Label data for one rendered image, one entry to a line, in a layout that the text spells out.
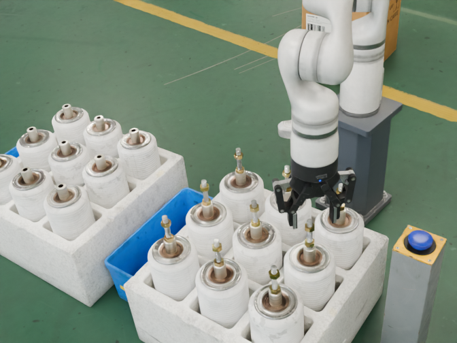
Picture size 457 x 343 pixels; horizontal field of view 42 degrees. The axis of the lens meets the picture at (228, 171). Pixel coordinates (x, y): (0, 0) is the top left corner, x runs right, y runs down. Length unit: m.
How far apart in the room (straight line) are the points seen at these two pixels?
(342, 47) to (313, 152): 0.17
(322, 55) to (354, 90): 0.54
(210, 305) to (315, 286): 0.19
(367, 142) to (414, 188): 0.32
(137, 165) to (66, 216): 0.23
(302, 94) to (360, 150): 0.56
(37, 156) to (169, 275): 0.55
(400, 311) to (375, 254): 0.13
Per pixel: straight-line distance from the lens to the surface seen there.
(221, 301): 1.08
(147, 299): 1.18
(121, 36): 2.59
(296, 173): 0.94
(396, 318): 1.18
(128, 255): 1.41
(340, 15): 0.83
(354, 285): 1.17
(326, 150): 0.90
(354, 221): 1.18
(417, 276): 1.07
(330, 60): 0.81
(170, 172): 1.47
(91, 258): 1.36
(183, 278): 1.15
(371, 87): 1.35
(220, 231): 1.19
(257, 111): 1.96
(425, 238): 1.06
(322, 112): 0.86
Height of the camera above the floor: 1.07
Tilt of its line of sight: 38 degrees down
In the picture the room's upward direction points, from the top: 6 degrees counter-clockwise
